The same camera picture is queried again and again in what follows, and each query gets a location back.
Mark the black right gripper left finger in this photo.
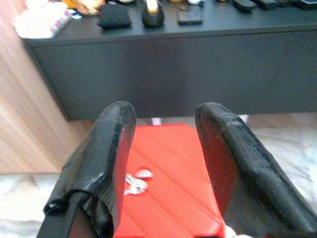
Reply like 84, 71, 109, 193
37, 100, 137, 238

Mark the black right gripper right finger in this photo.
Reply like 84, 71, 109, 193
195, 101, 317, 238

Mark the silver keys bunch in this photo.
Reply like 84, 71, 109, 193
123, 168, 154, 196

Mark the red plastic stool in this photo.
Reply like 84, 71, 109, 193
112, 123, 227, 238

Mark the black low cabinet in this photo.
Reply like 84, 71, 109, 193
23, 0, 317, 126

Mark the black fabric pouch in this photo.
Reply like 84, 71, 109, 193
97, 4, 132, 29

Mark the black flat case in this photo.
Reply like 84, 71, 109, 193
177, 5, 203, 26

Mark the black remote control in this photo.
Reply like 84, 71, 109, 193
232, 0, 257, 12

